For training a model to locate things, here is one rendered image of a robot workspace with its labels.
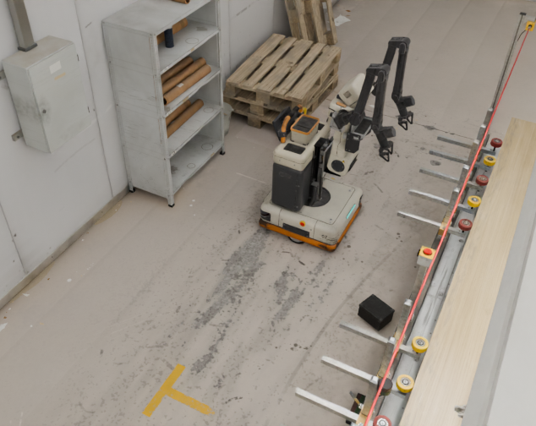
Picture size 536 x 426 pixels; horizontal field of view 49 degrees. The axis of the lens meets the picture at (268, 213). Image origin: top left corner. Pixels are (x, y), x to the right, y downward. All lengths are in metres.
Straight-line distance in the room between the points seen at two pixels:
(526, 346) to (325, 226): 3.46
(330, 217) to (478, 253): 1.36
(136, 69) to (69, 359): 2.06
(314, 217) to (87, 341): 1.86
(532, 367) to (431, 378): 1.88
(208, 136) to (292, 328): 2.25
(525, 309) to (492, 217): 2.72
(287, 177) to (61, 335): 1.94
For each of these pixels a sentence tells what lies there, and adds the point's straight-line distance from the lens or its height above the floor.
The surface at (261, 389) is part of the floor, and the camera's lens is 3.90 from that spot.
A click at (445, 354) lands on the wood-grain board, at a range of 3.09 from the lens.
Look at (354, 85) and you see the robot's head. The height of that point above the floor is 1.38.
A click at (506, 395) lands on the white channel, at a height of 2.46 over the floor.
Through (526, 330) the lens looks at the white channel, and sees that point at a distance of 1.17.
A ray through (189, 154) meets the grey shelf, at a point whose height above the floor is 0.14.
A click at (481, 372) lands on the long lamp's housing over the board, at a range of 1.22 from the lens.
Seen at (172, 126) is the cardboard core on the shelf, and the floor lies 0.59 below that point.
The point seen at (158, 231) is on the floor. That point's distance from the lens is 4.88.
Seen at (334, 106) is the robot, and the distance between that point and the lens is 4.07.
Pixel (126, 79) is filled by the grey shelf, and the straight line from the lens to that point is 4.60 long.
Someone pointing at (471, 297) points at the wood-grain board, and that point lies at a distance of 3.37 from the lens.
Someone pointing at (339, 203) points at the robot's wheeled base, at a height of 0.28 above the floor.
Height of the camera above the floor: 3.31
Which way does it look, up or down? 41 degrees down
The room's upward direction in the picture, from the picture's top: 2 degrees clockwise
